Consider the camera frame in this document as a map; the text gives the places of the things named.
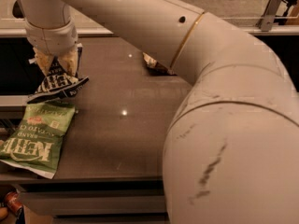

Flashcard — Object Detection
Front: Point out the grey drawer cabinet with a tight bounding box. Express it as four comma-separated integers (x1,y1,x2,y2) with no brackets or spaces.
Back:
16,179,170,224

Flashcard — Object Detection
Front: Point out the green jalapeno Kettle chip bag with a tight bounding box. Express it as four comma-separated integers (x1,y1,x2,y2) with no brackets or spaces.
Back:
0,101,76,179

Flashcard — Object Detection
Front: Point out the blue Kettle chip bag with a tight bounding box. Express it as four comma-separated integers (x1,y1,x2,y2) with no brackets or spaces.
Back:
27,43,89,104

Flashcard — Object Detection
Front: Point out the right metal railing bracket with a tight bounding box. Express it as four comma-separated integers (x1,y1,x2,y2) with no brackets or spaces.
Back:
257,0,282,32

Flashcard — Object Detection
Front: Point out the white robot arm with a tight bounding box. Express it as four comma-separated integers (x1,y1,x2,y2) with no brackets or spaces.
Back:
21,0,299,224

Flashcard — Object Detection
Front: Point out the brown and cream chip bag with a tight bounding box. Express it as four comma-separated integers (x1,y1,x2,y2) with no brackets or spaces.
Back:
143,53,175,76

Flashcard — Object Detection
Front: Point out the red soda can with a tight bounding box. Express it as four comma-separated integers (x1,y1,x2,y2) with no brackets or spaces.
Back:
4,191,22,217

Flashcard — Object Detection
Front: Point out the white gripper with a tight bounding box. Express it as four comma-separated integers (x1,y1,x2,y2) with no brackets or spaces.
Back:
25,21,78,77

